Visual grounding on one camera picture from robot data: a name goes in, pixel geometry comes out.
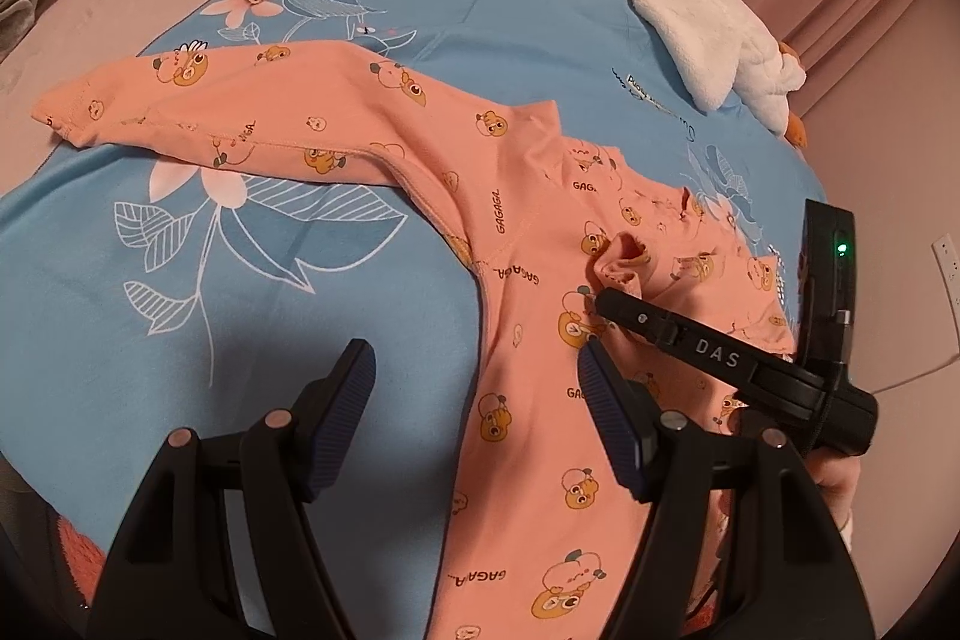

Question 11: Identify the pink bed sheet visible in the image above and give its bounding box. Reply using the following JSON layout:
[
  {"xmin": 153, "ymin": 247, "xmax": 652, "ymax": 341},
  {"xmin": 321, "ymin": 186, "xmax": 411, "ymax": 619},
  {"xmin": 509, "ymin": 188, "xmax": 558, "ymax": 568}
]
[{"xmin": 0, "ymin": 0, "xmax": 383, "ymax": 191}]

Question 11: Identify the orange fluffy cloth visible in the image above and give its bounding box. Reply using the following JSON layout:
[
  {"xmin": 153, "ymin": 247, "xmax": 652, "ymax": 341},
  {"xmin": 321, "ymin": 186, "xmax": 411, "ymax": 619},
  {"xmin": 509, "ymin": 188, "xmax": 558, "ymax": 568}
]
[{"xmin": 41, "ymin": 511, "xmax": 115, "ymax": 615}]

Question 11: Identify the orange cartoon print pajama top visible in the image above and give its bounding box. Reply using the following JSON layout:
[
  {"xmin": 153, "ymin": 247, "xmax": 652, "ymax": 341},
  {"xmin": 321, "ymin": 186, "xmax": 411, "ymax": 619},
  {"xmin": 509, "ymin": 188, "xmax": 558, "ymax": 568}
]
[{"xmin": 31, "ymin": 40, "xmax": 800, "ymax": 640}]

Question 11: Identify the pink curtain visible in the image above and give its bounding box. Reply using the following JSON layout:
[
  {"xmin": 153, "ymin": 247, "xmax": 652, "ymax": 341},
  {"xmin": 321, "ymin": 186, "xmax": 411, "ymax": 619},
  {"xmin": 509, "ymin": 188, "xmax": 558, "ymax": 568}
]
[{"xmin": 731, "ymin": 0, "xmax": 960, "ymax": 251}]

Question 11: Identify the white wall socket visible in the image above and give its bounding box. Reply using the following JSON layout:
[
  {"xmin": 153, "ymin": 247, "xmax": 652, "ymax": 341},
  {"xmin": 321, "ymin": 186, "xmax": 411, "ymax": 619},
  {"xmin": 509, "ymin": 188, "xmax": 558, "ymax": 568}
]
[{"xmin": 932, "ymin": 233, "xmax": 960, "ymax": 313}]

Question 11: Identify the white goose plush toy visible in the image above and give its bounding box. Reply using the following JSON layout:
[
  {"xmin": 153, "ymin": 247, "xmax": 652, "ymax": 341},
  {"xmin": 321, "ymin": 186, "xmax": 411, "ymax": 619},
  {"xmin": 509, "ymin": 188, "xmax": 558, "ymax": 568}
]
[{"xmin": 577, "ymin": 0, "xmax": 811, "ymax": 150}]

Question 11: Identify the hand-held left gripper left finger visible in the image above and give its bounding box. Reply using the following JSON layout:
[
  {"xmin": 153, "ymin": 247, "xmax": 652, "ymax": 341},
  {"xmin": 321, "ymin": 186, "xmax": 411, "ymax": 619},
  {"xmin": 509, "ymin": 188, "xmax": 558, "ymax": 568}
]
[{"xmin": 86, "ymin": 338, "xmax": 376, "ymax": 640}]

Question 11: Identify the blue floral blanket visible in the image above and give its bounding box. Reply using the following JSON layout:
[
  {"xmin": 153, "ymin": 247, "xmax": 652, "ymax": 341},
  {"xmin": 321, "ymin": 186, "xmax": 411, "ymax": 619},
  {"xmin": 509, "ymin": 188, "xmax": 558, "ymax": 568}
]
[{"xmin": 0, "ymin": 0, "xmax": 826, "ymax": 640}]

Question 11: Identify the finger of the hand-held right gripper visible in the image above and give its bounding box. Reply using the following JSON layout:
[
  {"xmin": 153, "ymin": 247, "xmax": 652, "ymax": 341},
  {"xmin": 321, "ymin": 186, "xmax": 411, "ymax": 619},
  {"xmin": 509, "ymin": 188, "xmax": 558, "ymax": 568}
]
[{"xmin": 595, "ymin": 286, "xmax": 766, "ymax": 397}]

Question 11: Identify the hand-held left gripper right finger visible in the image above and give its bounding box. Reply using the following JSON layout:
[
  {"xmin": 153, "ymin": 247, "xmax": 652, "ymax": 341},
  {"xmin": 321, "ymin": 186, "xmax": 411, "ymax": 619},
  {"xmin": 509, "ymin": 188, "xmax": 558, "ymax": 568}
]
[{"xmin": 577, "ymin": 336, "xmax": 875, "ymax": 640}]

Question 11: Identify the person's right hand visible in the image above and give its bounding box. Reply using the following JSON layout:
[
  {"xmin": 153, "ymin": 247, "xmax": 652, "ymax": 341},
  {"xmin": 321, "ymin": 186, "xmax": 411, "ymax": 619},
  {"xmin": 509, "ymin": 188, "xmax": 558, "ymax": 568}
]
[{"xmin": 811, "ymin": 455, "xmax": 858, "ymax": 536}]

